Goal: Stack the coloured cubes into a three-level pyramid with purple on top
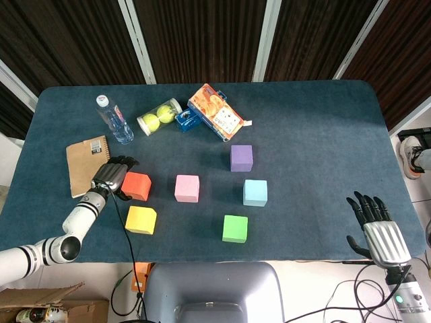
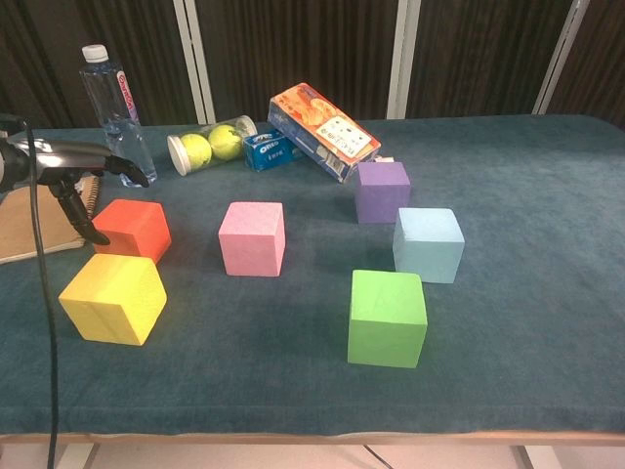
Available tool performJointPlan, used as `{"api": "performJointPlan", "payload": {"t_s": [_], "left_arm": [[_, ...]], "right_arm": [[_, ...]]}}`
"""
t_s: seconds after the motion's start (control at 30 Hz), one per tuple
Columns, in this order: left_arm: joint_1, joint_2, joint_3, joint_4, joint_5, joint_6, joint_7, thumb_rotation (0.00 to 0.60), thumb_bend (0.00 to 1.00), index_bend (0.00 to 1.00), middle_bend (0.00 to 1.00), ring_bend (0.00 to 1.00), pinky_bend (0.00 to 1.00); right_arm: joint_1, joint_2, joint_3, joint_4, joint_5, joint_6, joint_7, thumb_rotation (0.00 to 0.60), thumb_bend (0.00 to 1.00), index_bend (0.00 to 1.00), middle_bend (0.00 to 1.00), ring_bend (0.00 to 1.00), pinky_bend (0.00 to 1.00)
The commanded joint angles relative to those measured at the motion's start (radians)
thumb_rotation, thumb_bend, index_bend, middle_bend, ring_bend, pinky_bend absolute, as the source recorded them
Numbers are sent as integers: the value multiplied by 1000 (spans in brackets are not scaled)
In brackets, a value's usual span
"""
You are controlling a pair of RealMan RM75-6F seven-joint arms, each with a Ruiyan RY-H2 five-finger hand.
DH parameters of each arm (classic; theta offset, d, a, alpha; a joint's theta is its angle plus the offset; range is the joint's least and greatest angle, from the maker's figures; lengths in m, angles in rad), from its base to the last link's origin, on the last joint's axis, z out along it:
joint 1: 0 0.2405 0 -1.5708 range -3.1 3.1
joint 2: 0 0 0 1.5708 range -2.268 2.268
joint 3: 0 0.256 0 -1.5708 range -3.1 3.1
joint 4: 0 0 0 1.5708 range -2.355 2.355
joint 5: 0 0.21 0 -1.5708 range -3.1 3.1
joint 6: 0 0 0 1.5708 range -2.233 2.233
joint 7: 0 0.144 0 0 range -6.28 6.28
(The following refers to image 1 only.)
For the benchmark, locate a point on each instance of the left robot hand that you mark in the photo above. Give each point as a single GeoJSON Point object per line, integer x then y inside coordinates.
{"type": "Point", "coordinates": [107, 175]}

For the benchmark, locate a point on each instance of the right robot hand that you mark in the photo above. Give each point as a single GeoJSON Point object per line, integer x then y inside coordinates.
{"type": "Point", "coordinates": [384, 239]}

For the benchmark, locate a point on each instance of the orange foam cube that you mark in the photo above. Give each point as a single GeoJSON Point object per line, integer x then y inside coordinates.
{"type": "Point", "coordinates": [138, 186]}

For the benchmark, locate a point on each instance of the yellow foam cube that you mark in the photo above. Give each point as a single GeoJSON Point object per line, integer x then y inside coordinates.
{"type": "Point", "coordinates": [140, 220]}

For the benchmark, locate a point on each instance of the light blue foam cube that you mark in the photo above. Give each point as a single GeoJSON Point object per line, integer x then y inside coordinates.
{"type": "Point", "coordinates": [255, 192]}

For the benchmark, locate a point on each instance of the green foam cube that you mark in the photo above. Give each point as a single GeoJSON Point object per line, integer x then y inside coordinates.
{"type": "Point", "coordinates": [235, 228]}

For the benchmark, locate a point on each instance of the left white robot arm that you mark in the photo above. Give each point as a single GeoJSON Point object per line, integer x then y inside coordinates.
{"type": "Point", "coordinates": [79, 217]}

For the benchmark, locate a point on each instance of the brown spiral notebook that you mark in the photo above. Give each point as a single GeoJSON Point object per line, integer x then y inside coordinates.
{"type": "Point", "coordinates": [82, 165]}

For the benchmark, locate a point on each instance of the clear plastic water bottle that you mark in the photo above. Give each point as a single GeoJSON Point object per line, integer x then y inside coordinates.
{"type": "Point", "coordinates": [116, 122]}

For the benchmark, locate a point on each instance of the yellow-green tennis ball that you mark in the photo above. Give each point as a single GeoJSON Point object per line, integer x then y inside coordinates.
{"type": "Point", "coordinates": [164, 114]}
{"type": "Point", "coordinates": [151, 122]}

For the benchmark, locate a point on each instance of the pink foam cube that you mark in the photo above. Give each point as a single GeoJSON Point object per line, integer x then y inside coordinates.
{"type": "Point", "coordinates": [187, 188]}

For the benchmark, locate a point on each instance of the white sneaker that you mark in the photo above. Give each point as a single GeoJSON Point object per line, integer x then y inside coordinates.
{"type": "Point", "coordinates": [407, 158]}

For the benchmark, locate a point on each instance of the person's leg grey trousers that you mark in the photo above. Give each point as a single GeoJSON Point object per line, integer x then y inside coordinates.
{"type": "Point", "coordinates": [422, 159]}

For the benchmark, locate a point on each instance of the blue Oreo box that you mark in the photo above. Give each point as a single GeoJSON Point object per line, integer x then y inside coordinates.
{"type": "Point", "coordinates": [188, 120]}

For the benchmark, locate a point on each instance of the clear tennis ball tube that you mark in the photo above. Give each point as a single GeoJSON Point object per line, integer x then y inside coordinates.
{"type": "Point", "coordinates": [176, 105]}

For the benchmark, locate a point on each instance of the black box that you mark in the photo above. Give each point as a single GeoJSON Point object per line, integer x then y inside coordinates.
{"type": "Point", "coordinates": [415, 136]}

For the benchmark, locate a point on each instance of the dark blue tablecloth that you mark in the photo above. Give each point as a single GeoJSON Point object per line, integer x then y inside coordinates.
{"type": "Point", "coordinates": [320, 151]}

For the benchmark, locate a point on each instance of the orange device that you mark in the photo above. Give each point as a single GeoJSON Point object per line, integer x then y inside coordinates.
{"type": "Point", "coordinates": [139, 279]}

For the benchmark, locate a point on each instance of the orange cracker box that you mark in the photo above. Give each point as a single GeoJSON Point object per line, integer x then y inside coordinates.
{"type": "Point", "coordinates": [215, 112]}

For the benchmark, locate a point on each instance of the brown cardboard box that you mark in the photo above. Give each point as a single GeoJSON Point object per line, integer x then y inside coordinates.
{"type": "Point", "coordinates": [84, 307]}

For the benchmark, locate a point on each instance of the purple foam cube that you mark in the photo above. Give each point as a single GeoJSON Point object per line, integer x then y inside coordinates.
{"type": "Point", "coordinates": [241, 158]}

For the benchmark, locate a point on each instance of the small white eraser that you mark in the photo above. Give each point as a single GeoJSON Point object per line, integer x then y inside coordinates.
{"type": "Point", "coordinates": [248, 123]}

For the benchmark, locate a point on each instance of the grey robot torso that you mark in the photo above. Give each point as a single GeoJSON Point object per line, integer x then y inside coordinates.
{"type": "Point", "coordinates": [212, 289]}

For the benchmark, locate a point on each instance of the bottle with white label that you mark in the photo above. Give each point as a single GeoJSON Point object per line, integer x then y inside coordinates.
{"type": "Point", "coordinates": [37, 315]}

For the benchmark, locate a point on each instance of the white metal frame post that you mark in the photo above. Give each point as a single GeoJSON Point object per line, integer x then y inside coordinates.
{"type": "Point", "coordinates": [362, 40]}
{"type": "Point", "coordinates": [266, 40]}
{"type": "Point", "coordinates": [17, 84]}
{"type": "Point", "coordinates": [138, 43]}

